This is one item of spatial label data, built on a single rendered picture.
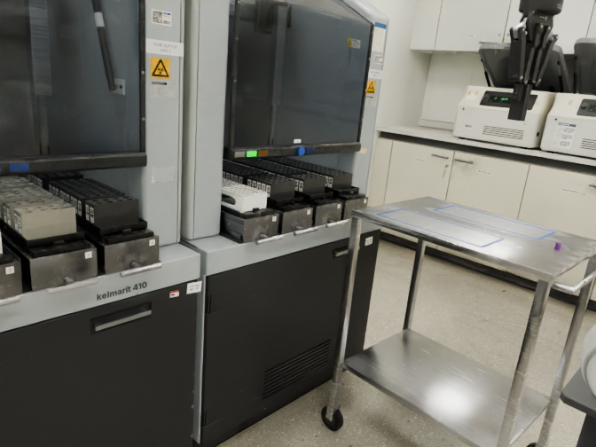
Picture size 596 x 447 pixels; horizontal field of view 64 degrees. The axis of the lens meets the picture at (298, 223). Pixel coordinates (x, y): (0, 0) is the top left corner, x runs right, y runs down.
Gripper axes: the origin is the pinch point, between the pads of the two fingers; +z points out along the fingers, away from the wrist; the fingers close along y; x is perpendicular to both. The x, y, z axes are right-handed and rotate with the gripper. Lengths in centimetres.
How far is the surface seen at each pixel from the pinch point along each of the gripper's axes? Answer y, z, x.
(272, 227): -20, 43, 59
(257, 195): -24, 33, 61
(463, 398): 30, 91, 17
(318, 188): 6, 35, 72
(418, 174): 181, 60, 187
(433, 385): 26, 91, 26
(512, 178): 196, 49, 121
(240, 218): -31, 39, 58
